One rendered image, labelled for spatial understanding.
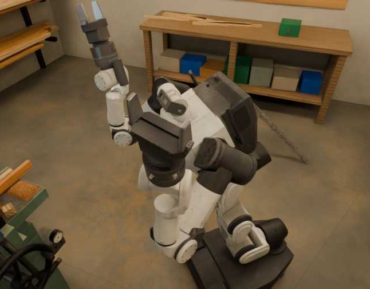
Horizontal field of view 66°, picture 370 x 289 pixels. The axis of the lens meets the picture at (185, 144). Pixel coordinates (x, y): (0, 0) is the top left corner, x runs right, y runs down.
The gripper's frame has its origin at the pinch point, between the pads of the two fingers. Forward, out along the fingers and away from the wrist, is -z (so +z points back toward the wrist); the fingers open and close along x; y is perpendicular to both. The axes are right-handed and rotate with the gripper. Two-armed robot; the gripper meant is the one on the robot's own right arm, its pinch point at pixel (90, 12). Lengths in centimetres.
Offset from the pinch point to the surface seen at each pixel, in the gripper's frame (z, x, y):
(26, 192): 61, 18, 49
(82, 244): 142, -24, 81
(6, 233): 63, 40, 41
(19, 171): 57, 8, 58
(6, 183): 57, 16, 60
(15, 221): 67, 29, 49
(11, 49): 16, -195, 217
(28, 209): 67, 23, 48
